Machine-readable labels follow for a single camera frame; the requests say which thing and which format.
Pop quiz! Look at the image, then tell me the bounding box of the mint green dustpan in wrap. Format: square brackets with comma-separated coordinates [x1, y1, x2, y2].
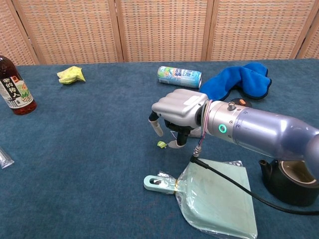
[144, 159, 258, 239]

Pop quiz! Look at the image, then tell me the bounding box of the crumpled yellow paper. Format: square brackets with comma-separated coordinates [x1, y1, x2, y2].
[56, 66, 86, 85]

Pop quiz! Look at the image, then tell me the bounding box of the clear plastic wrapper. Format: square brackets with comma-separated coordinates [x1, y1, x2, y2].
[0, 146, 15, 169]

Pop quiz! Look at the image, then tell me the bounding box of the woven wooden folding screen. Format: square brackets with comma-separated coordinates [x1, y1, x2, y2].
[0, 0, 319, 66]

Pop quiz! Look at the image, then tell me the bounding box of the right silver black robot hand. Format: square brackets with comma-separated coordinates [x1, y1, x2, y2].
[149, 89, 212, 149]

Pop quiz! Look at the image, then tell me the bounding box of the dark glass sauce bottle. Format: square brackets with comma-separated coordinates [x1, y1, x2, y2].
[0, 55, 37, 116]

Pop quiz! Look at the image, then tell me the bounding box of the blue carpet table mat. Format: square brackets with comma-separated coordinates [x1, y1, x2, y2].
[0, 58, 319, 239]

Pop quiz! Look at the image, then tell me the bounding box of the blue sleep mask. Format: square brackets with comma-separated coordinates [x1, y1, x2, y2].
[200, 62, 272, 102]

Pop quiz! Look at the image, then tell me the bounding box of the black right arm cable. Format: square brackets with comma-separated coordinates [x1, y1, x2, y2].
[189, 99, 319, 215]

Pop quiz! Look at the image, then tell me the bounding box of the black cast iron teapot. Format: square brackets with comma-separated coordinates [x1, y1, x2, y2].
[258, 159, 319, 207]

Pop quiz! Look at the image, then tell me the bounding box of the pyramid tea bag with string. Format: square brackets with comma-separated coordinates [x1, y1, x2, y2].
[157, 129, 201, 149]

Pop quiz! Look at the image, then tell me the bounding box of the black teapot lid orange knob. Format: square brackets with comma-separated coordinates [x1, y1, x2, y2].
[230, 98, 254, 108]

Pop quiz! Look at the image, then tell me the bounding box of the white blue drink can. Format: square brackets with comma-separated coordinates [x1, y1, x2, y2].
[157, 66, 202, 90]

